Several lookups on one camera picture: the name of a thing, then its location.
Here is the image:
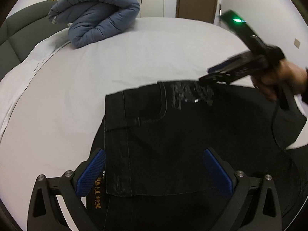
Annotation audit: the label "black denim pants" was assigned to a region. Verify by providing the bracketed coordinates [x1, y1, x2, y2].
[86, 81, 307, 230]

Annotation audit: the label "beige wall socket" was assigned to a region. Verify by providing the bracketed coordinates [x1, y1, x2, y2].
[293, 38, 301, 49]

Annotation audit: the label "dark grey headboard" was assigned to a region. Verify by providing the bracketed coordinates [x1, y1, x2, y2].
[0, 0, 67, 79]

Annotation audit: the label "right hand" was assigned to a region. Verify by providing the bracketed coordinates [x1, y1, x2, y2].
[251, 59, 307, 104]

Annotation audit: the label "blue folded duvet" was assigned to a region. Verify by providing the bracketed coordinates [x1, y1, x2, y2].
[48, 0, 141, 48]

